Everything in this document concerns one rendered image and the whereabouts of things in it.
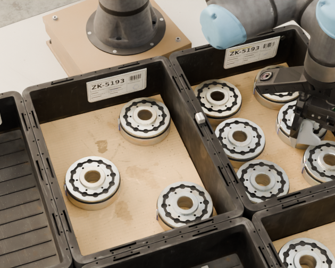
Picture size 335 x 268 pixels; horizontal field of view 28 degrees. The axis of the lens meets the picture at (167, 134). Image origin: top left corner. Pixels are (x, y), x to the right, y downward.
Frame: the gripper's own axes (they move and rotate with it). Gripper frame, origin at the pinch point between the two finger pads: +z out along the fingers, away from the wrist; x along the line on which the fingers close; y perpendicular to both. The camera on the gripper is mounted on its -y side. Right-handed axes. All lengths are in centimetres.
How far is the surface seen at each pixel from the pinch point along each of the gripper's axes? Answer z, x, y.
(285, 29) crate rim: -7.6, 19.5, -9.9
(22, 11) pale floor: 84, 80, -132
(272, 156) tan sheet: 1.8, -5.9, -2.5
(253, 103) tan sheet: 2.0, 5.3, -10.7
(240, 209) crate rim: -8.8, -26.5, -2.4
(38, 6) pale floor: 85, 85, -128
